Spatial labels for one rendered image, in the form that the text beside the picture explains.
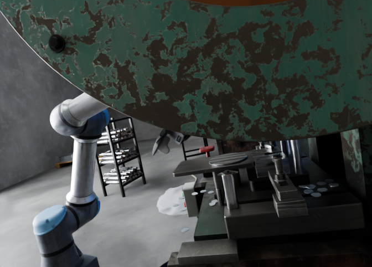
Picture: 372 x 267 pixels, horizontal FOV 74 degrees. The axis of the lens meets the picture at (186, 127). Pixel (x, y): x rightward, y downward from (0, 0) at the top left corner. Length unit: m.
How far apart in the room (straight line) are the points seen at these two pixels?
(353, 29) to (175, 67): 0.20
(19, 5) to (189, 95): 0.26
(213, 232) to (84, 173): 0.59
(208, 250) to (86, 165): 0.61
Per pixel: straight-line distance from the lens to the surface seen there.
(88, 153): 1.03
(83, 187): 1.10
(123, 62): 0.34
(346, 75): 0.34
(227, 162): 0.76
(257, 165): 0.74
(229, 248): 0.63
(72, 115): 0.84
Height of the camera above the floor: 0.99
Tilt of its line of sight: 6 degrees down
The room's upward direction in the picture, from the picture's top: 11 degrees counter-clockwise
